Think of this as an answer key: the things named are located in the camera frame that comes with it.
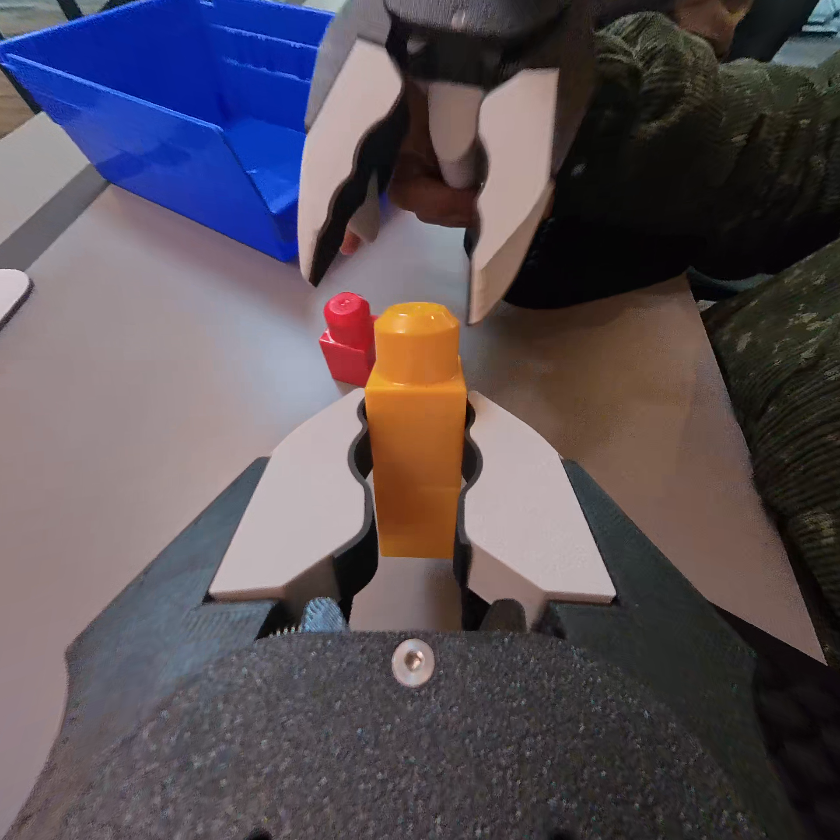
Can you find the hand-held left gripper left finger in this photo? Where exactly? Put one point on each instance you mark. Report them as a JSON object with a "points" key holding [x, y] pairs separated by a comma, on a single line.
{"points": [[289, 518]]}

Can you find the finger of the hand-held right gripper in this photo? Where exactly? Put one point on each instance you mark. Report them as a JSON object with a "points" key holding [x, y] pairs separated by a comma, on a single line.
{"points": [[328, 170], [518, 177]]}

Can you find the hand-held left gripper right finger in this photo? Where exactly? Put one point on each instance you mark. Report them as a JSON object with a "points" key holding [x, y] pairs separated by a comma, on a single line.
{"points": [[535, 518]]}

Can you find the orange mega block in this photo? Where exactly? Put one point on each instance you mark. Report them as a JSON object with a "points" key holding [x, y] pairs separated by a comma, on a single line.
{"points": [[415, 420], [417, 522]]}

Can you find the red mega block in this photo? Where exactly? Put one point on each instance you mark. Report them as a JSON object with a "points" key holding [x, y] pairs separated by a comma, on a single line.
{"points": [[344, 321]]}

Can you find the blue plastic bin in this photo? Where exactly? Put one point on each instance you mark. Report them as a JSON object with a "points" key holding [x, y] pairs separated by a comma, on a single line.
{"points": [[164, 118]]}

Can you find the person's right hand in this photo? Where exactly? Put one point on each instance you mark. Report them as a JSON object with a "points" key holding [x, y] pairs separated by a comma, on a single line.
{"points": [[426, 190]]}

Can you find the white tablet stand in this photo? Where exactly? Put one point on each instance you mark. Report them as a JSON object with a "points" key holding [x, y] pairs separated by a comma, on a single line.
{"points": [[13, 295]]}

